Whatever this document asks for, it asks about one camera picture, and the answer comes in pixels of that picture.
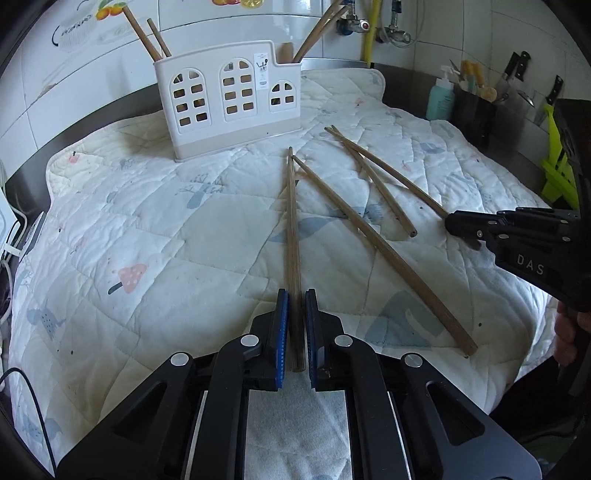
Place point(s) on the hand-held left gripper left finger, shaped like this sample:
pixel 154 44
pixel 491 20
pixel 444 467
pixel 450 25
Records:
pixel 281 341

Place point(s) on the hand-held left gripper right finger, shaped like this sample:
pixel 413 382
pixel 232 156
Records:
pixel 313 341

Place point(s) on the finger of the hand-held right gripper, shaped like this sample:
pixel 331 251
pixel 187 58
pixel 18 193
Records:
pixel 474 244
pixel 466 226

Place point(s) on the brown wooden chopstick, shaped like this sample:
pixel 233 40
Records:
pixel 314 34
pixel 159 39
pixel 369 180
pixel 293 230
pixel 383 251
pixel 141 32
pixel 330 25
pixel 397 175

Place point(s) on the white plastic chopstick holder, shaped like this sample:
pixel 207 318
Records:
pixel 212 134

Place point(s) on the person's right hand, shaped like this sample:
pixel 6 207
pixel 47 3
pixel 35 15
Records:
pixel 565 334

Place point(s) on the black utensil container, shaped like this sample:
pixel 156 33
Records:
pixel 475 120

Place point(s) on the teal soap pump bottle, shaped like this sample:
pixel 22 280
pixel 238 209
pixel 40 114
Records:
pixel 441 99

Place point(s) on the wooden spoon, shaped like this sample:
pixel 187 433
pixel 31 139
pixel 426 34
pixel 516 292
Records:
pixel 489 93

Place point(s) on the metal ladle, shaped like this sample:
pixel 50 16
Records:
pixel 526 98

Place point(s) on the white quilted printed blanket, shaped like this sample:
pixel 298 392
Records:
pixel 138 207

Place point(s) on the plain metal valve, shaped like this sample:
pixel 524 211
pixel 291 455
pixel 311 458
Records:
pixel 397 33

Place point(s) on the yellow gas pipe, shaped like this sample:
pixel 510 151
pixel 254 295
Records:
pixel 371 32

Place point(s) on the metal valve with red knob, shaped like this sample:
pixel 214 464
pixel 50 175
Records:
pixel 355 23

